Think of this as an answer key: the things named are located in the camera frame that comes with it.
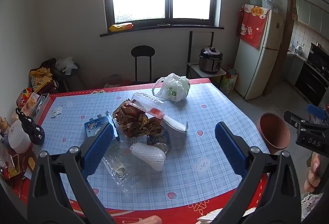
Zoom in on long white foam net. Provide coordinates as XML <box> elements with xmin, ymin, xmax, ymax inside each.
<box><xmin>162</xmin><ymin>114</ymin><xmax>189</xmax><ymax>133</ymax></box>

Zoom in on clear plastic clamshell box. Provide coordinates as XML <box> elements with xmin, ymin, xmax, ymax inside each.
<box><xmin>130</xmin><ymin>92</ymin><xmax>165</xmax><ymax>120</ymax></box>

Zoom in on person's white garment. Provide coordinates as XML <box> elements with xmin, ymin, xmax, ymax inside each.
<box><xmin>197</xmin><ymin>207</ymin><xmax>257</xmax><ymax>224</ymax></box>

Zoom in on white lidded bowl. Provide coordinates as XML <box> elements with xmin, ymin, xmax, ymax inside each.
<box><xmin>8</xmin><ymin>120</ymin><xmax>32</xmax><ymax>154</ymax></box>

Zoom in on hanging paper ornament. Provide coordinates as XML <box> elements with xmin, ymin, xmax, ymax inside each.
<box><xmin>290</xmin><ymin>0</ymin><xmax>299</xmax><ymax>21</ymax></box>

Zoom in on yellow snack packet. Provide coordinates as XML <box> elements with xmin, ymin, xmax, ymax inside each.
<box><xmin>109</xmin><ymin>23</ymin><xmax>133</xmax><ymax>32</ymax></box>

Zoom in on blue printed packet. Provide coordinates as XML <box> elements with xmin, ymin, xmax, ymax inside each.
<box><xmin>84</xmin><ymin>111</ymin><xmax>120</xmax><ymax>141</ymax></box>

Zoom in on crumpled white plastic bag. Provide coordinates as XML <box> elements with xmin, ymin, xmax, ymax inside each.
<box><xmin>55</xmin><ymin>57</ymin><xmax>78</xmax><ymax>75</ymax></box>

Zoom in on short white foam net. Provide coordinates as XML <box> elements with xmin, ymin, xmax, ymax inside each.
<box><xmin>130</xmin><ymin>142</ymin><xmax>165</xmax><ymax>172</ymax></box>

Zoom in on cream refrigerator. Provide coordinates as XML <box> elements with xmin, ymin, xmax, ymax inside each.
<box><xmin>233</xmin><ymin>9</ymin><xmax>285</xmax><ymax>100</ymax></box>

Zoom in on person's left hand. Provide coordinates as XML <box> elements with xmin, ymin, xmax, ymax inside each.
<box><xmin>139</xmin><ymin>215</ymin><xmax>162</xmax><ymax>224</ymax></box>

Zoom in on person's right forearm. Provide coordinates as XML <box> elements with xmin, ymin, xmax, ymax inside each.
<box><xmin>301</xmin><ymin>193</ymin><xmax>324</xmax><ymax>222</ymax></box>

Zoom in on red yellow snack packets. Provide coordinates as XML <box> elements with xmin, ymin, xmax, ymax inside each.
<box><xmin>17</xmin><ymin>88</ymin><xmax>42</xmax><ymax>113</ymax></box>

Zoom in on grey kitchen base cabinet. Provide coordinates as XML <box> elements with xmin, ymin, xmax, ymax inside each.
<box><xmin>286</xmin><ymin>50</ymin><xmax>306</xmax><ymax>86</ymax></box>

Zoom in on grey kitchen wall cabinets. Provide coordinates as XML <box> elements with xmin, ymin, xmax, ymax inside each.
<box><xmin>295</xmin><ymin>0</ymin><xmax>329</xmax><ymax>34</ymax></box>

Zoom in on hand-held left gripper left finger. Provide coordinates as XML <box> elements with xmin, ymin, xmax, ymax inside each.
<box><xmin>27</xmin><ymin>122</ymin><xmax>119</xmax><ymax>224</ymax></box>

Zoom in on brown plastic flower pot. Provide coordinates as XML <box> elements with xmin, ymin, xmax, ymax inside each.
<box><xmin>258</xmin><ymin>113</ymin><xmax>291</xmax><ymax>155</ymax></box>

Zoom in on green white sack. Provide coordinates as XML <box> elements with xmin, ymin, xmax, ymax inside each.
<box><xmin>218</xmin><ymin>76</ymin><xmax>238</xmax><ymax>96</ymax></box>

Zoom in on yellow snack bags pile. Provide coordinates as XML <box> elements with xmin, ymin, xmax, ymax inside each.
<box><xmin>29</xmin><ymin>67</ymin><xmax>54</xmax><ymax>93</ymax></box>

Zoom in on electric pressure cooker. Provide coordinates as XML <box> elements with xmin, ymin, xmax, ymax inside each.
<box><xmin>199</xmin><ymin>46</ymin><xmax>223</xmax><ymax>74</ymax></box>

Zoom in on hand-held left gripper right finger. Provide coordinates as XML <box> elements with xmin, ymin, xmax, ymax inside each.
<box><xmin>214</xmin><ymin>121</ymin><xmax>302</xmax><ymax>224</ymax></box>

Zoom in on red gift bag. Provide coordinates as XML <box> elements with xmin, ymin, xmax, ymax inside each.
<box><xmin>226</xmin><ymin>68</ymin><xmax>239</xmax><ymax>86</ymax></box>

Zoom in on black gourd figurine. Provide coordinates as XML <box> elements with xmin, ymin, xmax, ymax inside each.
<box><xmin>15</xmin><ymin>107</ymin><xmax>45</xmax><ymax>146</ymax></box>

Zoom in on white plastic bag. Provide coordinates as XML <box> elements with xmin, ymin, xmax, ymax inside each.
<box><xmin>55</xmin><ymin>57</ymin><xmax>78</xmax><ymax>75</ymax></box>
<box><xmin>152</xmin><ymin>73</ymin><xmax>191</xmax><ymax>102</ymax></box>

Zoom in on gold red foil wrapper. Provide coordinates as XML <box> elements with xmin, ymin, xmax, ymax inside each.
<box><xmin>113</xmin><ymin>101</ymin><xmax>165</xmax><ymax>138</ymax></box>

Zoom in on person's right hand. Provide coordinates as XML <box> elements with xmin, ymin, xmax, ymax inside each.
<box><xmin>304</xmin><ymin>152</ymin><xmax>322</xmax><ymax>194</ymax></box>

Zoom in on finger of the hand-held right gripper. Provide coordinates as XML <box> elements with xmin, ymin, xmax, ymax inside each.
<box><xmin>284</xmin><ymin>110</ymin><xmax>309</xmax><ymax>128</ymax></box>
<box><xmin>307</xmin><ymin>104</ymin><xmax>329</xmax><ymax>126</ymax></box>

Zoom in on red printed cloth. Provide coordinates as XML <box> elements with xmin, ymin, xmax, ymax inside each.
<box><xmin>237</xmin><ymin>4</ymin><xmax>269</xmax><ymax>49</ymax></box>

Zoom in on black round-back chair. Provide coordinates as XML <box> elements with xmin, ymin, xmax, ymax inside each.
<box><xmin>131</xmin><ymin>45</ymin><xmax>155</xmax><ymax>83</ymax></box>

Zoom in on grey open box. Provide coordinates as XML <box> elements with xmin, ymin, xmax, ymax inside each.
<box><xmin>31</xmin><ymin>93</ymin><xmax>50</xmax><ymax>124</ymax></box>

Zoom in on black stove oven unit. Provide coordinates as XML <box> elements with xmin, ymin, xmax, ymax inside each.
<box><xmin>294</xmin><ymin>43</ymin><xmax>329</xmax><ymax>101</ymax></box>

